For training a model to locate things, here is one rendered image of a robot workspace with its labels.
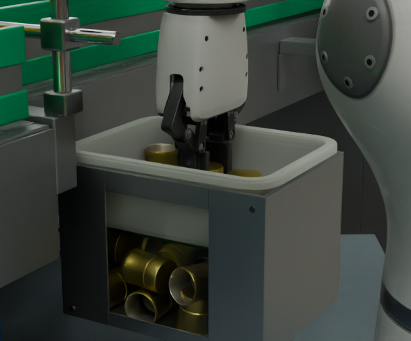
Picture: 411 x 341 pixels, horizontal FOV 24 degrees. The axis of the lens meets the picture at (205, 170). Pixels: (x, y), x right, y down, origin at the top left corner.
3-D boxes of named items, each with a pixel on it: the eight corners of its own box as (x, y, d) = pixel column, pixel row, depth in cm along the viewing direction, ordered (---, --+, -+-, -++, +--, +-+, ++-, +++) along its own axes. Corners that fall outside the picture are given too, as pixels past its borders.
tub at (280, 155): (155, 189, 109) (153, 111, 107) (343, 222, 98) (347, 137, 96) (56, 235, 95) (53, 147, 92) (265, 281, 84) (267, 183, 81)
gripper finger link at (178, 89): (190, 49, 92) (207, 93, 95) (151, 104, 88) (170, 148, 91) (201, 49, 91) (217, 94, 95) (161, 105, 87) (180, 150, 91)
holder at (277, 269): (116, 249, 114) (113, 119, 109) (338, 298, 100) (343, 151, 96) (19, 302, 99) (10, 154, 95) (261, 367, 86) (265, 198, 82)
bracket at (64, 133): (3, 170, 94) (-2, 99, 92) (82, 185, 90) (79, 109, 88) (-24, 180, 91) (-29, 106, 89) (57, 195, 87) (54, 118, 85)
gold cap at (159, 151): (181, 144, 104) (181, 183, 106) (148, 143, 105) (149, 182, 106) (174, 153, 101) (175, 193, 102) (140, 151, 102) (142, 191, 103)
